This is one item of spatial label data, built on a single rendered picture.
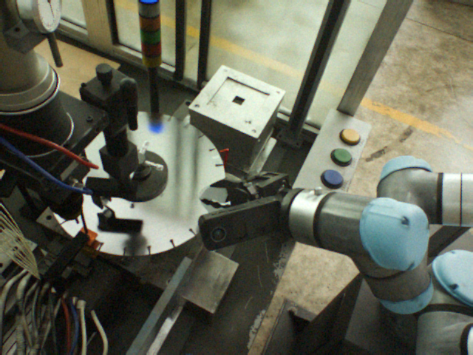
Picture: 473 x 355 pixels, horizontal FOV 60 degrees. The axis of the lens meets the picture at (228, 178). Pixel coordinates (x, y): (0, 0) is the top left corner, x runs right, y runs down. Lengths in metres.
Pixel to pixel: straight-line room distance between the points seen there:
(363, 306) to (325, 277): 0.85
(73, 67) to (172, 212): 0.70
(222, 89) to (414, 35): 2.32
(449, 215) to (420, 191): 0.05
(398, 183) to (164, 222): 0.39
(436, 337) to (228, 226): 0.41
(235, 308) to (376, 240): 0.49
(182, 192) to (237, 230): 0.25
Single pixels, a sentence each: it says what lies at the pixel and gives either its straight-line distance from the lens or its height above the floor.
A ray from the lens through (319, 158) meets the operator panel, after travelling 0.94.
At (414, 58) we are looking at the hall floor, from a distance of 3.01.
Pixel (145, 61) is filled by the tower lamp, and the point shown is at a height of 0.98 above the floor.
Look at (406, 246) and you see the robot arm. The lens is 0.47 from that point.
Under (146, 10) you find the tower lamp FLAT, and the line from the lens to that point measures 0.89.
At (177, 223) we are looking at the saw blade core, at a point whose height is 0.95.
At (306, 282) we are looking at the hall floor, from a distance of 1.79.
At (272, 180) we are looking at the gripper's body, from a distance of 0.61.
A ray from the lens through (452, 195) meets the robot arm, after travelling 0.62.
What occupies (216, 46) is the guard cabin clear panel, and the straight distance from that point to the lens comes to 1.13.
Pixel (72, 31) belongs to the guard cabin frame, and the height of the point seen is 0.78.
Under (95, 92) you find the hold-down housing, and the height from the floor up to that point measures 1.25.
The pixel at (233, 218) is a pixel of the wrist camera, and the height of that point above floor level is 1.13.
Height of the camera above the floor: 1.60
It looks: 55 degrees down
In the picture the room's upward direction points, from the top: 11 degrees clockwise
